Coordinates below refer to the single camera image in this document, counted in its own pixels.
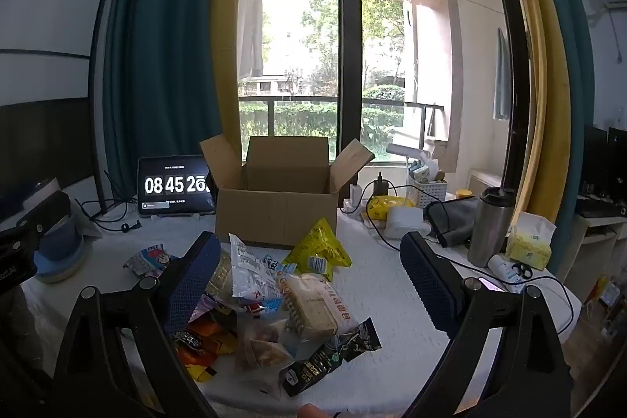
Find black tablet cable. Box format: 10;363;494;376
73;170;143;233

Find small colourful snack packet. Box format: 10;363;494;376
122;244;178;280

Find white plastic basket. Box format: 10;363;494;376
408;179;448;209

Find white side desk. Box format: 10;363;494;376
557;211;627;301

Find small blue white packet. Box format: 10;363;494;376
265;253;298;276

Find balcony railing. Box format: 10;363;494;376
239;95;446;139

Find teal curtain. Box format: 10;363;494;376
519;0;594;223
102;0;227;203

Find yellow curtain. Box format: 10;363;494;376
489;0;550;223
210;0;252;154

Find steel tumbler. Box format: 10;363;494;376
467;186;516;268

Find cardboard box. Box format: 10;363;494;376
200;135;376;250

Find white tube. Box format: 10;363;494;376
487;253;527;295

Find clear pastry bag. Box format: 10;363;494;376
234;317;295;374

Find white snack packet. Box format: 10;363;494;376
228;232;286;302

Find yellow snack packet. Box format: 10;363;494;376
283;217;353;282

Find black charger cable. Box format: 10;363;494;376
360;185;583;335

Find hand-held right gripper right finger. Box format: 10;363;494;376
399;231;575;418

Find yellow plastic bag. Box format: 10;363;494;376
366;195;420;223

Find black window post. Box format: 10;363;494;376
335;0;364;164

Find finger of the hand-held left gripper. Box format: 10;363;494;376
17;192;73;237

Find white desk lamp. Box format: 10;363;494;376
386;142;434;169

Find computer monitor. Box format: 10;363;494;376
583;124;627;199

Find hanging towel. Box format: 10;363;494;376
492;28;511;121

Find black snack packet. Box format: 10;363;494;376
278;317;383;398

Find blue and white bowl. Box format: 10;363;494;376
33;214;85;284

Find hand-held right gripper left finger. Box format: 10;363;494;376
51;231;222;418

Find hanging clothes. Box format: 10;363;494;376
239;0;266;82

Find grey pouch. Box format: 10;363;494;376
423;197;479;248

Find yellow tissue pack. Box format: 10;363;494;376
504;211;558;272

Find orange snack packet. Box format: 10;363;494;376
170;319;237;382

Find tablet with clock display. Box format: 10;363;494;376
137;156;217;218

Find sliced bread packet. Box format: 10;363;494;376
281;273;359;343

